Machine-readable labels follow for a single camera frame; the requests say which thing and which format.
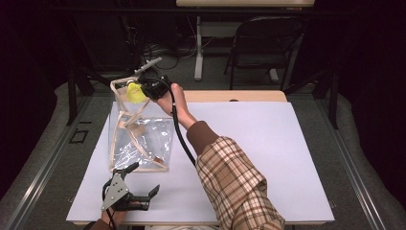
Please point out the yellow shuttlecock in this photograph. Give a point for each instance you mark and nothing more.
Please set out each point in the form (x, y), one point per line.
(136, 94)

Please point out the black metal stand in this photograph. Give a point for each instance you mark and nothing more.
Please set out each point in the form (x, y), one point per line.
(332, 96)
(75, 92)

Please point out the person's right hand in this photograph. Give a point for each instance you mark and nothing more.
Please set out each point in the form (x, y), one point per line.
(178, 105)

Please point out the grey metal floor rail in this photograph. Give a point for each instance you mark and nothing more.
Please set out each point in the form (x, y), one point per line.
(351, 166)
(48, 163)

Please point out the transparent bag with beige trim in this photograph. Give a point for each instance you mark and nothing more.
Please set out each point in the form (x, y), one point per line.
(140, 143)

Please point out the wooden table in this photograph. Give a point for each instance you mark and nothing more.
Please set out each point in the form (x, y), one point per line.
(223, 96)

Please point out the person's left hand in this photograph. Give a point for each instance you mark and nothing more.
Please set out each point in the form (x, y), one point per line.
(114, 217)

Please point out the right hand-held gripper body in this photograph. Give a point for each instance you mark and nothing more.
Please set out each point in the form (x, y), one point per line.
(156, 87)

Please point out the white board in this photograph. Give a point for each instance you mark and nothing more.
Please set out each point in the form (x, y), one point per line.
(271, 143)

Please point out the black floor socket frame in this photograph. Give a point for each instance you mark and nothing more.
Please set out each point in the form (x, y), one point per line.
(78, 136)

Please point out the white desk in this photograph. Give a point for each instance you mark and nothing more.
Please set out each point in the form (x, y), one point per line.
(199, 48)

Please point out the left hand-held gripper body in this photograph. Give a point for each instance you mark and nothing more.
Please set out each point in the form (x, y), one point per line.
(116, 191)

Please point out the black folding chair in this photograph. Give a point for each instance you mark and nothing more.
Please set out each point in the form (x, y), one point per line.
(265, 44)

